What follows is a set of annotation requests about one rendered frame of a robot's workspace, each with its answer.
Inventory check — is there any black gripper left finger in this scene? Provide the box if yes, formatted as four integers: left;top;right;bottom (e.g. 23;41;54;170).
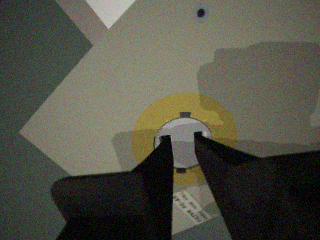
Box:
50;137;174;240

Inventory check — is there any white cylinder with two slots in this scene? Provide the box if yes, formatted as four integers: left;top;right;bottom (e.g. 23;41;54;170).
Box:
155;112;213;168

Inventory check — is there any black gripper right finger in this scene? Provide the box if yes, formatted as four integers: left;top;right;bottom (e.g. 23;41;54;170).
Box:
194;134;320;240

